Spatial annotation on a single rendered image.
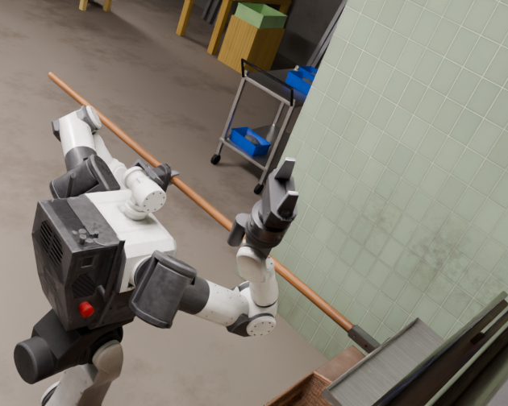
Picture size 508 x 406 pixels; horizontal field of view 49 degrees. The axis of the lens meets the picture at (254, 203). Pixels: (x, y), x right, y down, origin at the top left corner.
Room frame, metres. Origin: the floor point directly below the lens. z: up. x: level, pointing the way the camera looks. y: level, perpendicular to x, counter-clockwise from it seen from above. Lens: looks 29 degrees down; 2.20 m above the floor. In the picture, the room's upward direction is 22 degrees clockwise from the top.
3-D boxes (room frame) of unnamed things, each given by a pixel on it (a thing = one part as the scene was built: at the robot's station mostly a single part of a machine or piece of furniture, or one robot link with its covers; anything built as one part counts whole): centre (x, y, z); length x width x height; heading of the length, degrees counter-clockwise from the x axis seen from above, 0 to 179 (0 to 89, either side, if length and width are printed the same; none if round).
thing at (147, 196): (1.17, 0.26, 1.47); 0.10 x 0.07 x 0.09; 51
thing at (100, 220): (1.13, 0.30, 1.27); 0.34 x 0.30 x 0.36; 51
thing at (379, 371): (1.21, -0.64, 1.19); 0.55 x 0.36 x 0.03; 148
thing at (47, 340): (1.10, 0.32, 1.00); 0.28 x 0.13 x 0.18; 149
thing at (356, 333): (1.33, -0.45, 1.19); 0.09 x 0.04 x 0.03; 58
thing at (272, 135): (4.64, 0.07, 0.50); 1.05 x 0.61 x 0.99; 160
